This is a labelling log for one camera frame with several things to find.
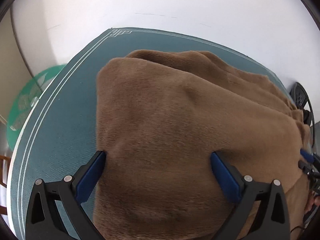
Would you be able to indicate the green round plastic stool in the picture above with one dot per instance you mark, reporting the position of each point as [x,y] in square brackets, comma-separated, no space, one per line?
[25,101]

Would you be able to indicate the teal table mat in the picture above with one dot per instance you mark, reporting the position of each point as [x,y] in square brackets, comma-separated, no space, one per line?
[58,135]

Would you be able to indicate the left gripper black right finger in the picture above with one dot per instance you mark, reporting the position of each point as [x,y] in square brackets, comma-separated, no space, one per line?
[272,218]

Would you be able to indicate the brown fleece garment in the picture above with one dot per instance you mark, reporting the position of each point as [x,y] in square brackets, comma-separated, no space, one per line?
[161,115]

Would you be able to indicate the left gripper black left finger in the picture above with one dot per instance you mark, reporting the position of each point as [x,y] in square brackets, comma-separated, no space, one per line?
[43,220]

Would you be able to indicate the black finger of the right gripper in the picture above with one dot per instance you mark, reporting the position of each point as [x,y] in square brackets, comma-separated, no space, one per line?
[307,156]

